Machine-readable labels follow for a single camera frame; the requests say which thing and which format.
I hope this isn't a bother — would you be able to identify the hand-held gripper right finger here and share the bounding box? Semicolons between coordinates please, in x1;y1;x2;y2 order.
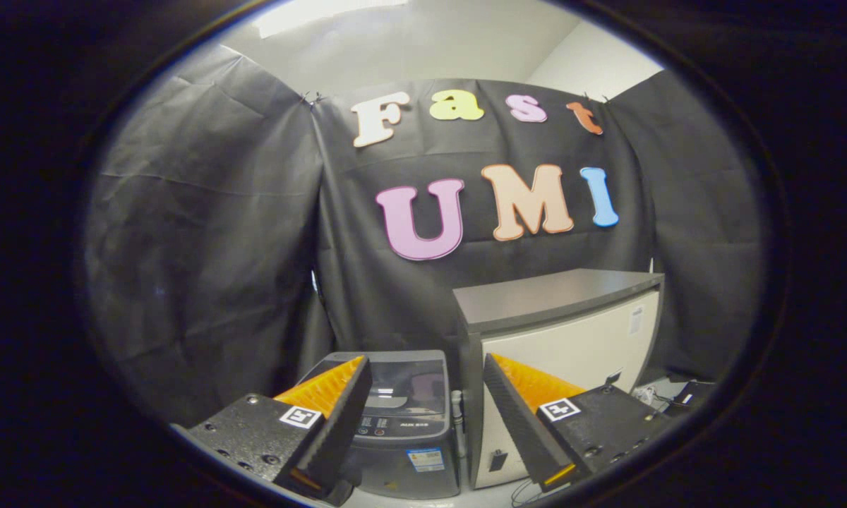
481;353;671;495

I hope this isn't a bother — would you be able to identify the grey washing machine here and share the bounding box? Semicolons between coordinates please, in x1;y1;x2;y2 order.
298;351;461;500

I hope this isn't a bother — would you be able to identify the black backdrop cloth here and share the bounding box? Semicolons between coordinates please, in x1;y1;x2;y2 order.
81;44;767;424

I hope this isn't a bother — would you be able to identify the small black device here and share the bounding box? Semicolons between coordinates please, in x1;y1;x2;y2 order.
669;380;716;418

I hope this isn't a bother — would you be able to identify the white cabinet with dark top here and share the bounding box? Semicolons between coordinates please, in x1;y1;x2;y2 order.
453;268;666;490

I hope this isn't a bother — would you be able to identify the grey hose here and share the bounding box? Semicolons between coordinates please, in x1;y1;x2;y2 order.
451;389;467;459

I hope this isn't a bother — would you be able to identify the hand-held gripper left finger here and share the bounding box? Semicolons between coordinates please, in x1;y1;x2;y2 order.
173;355;373;499

